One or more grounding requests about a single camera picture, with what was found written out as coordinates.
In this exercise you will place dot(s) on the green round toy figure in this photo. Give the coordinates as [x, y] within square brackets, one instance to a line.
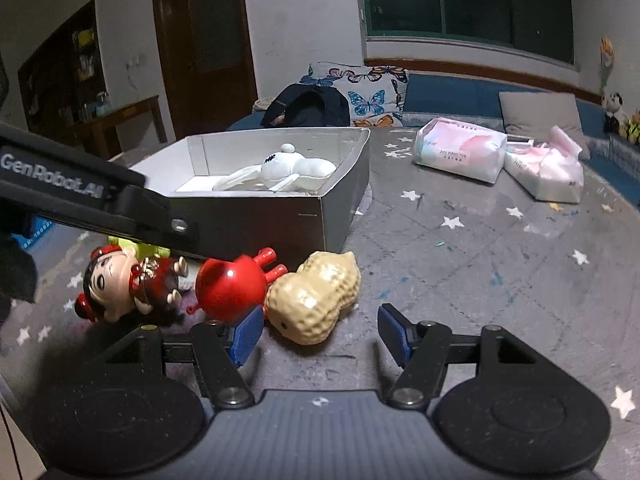
[142, 250]

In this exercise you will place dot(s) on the opened pink tissue pack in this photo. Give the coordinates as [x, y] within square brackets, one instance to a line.
[547, 175]

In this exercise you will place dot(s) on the beige peanut toy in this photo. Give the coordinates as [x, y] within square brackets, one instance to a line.
[312, 295]

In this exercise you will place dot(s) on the butterfly print pillow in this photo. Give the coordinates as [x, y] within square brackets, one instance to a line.
[367, 95]

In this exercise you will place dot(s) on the doll figure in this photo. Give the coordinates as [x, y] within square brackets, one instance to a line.
[112, 285]

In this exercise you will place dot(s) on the grey pillow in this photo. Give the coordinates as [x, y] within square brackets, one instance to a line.
[542, 115]

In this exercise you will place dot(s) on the person's left hand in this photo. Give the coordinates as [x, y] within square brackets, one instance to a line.
[17, 270]

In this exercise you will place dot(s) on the grey star print mattress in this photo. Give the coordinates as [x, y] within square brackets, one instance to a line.
[475, 285]

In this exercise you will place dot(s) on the dark backpack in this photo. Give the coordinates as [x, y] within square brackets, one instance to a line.
[310, 107]

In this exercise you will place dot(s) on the green plush toy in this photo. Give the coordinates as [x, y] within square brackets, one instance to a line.
[632, 130]

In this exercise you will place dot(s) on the brown wooden door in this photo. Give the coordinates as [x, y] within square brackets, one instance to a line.
[205, 50]

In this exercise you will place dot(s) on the black and white plush toy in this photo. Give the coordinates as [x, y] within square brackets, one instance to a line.
[612, 110]

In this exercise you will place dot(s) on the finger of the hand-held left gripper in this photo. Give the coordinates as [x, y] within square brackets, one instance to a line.
[160, 220]

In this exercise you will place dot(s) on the pastel tissue pack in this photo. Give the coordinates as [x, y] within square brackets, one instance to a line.
[460, 152]

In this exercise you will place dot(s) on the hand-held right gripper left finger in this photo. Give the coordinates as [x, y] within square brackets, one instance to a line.
[245, 336]

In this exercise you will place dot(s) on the dark wooden shelf cabinet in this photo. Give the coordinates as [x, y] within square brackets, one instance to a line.
[60, 70]

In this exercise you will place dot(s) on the green framed window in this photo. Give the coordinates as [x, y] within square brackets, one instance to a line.
[465, 5]

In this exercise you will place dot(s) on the red round toy figure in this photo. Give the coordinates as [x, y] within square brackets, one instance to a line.
[230, 285]

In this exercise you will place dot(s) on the grey cardboard box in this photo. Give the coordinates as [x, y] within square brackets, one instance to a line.
[280, 215]

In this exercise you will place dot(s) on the wooden side table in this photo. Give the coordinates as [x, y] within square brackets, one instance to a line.
[125, 117]

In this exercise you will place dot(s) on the cartoon wall sticker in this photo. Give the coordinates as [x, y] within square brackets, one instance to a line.
[606, 62]

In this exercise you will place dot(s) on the blue sofa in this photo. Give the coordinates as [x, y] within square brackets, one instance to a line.
[450, 95]

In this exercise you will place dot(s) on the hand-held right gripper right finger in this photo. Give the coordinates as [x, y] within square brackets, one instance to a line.
[394, 331]

